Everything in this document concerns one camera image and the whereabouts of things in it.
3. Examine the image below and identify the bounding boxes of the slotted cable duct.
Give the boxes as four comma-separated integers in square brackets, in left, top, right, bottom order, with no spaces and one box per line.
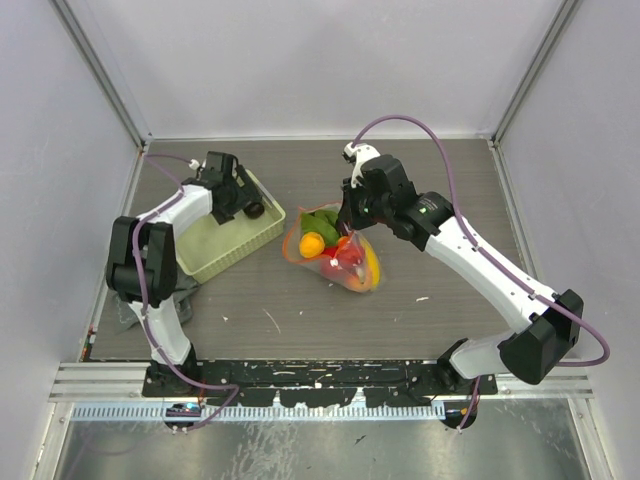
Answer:
[71,401,445,422]

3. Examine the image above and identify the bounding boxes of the pale green plastic basket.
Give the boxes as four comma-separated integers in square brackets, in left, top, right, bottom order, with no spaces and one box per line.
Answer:
[176,170,286,284]

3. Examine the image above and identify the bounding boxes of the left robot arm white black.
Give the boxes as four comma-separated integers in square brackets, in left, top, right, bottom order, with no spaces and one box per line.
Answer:
[105,151,265,396]

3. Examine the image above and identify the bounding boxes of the clear zip bag orange zipper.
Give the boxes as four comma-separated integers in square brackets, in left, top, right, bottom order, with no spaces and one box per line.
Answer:
[282,202,370,290]

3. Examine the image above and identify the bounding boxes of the small orange toy fruit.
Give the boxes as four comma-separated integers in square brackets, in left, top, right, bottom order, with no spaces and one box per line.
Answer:
[298,231,326,259]

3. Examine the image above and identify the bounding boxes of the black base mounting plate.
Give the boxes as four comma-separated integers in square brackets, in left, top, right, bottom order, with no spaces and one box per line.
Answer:
[142,357,499,409]

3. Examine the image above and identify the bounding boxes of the red toy pepper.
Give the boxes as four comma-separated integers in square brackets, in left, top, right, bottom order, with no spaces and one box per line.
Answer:
[335,235,366,269]

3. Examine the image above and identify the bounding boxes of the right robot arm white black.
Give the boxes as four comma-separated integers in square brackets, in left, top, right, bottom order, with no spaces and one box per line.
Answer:
[339,147,584,394]

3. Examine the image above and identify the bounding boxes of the aluminium frame rail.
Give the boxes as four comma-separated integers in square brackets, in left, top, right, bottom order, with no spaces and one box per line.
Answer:
[489,141,584,385]

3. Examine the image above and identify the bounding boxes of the yellow toy banana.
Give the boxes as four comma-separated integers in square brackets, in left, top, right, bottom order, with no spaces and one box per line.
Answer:
[361,238,381,291]

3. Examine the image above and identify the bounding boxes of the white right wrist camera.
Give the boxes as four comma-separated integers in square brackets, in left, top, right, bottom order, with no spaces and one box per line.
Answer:
[343,143,380,188]

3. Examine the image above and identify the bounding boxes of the red toy apple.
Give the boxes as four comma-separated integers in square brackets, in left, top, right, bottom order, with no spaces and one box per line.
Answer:
[320,257,347,283]

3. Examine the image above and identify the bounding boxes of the green toy lettuce leaf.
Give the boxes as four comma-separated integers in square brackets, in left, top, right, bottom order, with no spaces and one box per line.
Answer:
[299,209,342,247]

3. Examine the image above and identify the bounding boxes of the dark purple toy food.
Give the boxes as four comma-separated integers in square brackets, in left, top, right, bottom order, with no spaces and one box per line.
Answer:
[243,202,265,220]

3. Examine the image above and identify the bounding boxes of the grey cloth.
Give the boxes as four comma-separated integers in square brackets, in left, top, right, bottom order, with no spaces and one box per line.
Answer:
[112,268,200,334]

